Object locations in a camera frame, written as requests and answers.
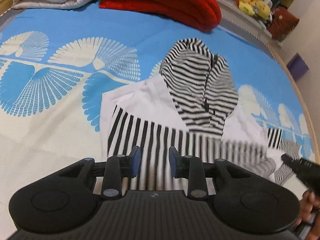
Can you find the person's right hand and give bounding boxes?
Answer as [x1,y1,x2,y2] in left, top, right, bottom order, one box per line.
[295,190,320,240]

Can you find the black white striped hooded garment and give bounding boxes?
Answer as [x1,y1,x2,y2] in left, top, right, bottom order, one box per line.
[100,38,300,191]

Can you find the blue white patterned bedsheet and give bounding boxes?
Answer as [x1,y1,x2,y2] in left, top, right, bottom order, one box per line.
[1,3,317,239]

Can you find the dark red bag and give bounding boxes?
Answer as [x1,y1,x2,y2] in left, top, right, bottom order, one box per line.
[267,7,299,42]

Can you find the wooden bed frame edge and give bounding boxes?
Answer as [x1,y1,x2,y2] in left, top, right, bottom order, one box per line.
[220,15,320,165]

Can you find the purple box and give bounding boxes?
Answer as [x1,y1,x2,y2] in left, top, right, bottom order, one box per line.
[287,53,309,81]

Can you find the yellow plush toys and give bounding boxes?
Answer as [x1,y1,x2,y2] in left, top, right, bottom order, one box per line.
[233,0,272,21]

